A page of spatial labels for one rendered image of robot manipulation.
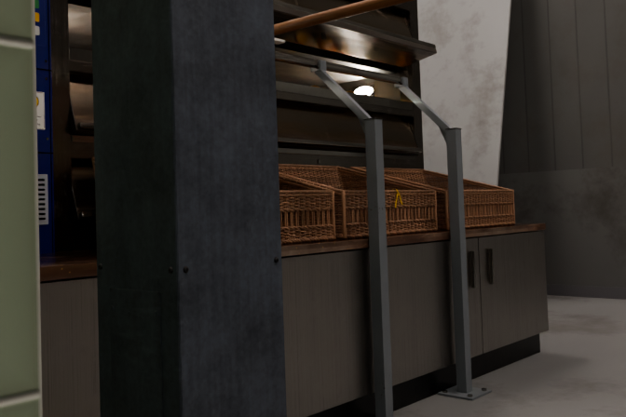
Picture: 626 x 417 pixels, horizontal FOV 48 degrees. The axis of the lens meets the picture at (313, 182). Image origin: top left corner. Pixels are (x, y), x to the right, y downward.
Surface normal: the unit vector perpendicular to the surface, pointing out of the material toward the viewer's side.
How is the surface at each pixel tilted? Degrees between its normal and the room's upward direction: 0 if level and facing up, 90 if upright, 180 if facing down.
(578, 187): 90
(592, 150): 90
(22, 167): 90
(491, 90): 76
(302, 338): 90
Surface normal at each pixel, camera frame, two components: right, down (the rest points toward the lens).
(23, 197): 0.74, -0.05
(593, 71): -0.66, 0.00
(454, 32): -0.65, -0.25
